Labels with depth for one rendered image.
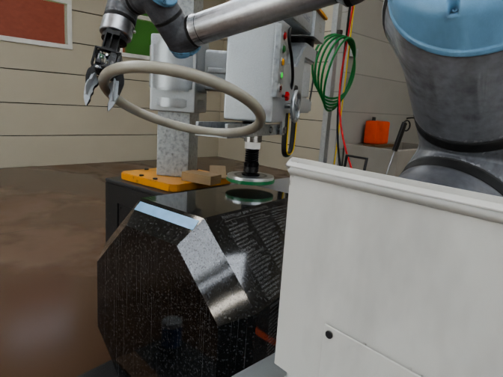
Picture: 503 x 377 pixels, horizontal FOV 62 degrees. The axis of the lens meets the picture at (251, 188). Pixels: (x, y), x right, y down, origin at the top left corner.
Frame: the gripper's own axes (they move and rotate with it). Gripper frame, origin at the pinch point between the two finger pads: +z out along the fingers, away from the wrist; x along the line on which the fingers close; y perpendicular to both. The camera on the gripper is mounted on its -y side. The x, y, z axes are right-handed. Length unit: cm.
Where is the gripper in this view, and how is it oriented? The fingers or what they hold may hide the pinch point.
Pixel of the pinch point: (98, 105)
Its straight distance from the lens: 128.4
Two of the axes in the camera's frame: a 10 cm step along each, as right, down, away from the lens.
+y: 2.5, -1.4, -9.6
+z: -1.8, 9.7, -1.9
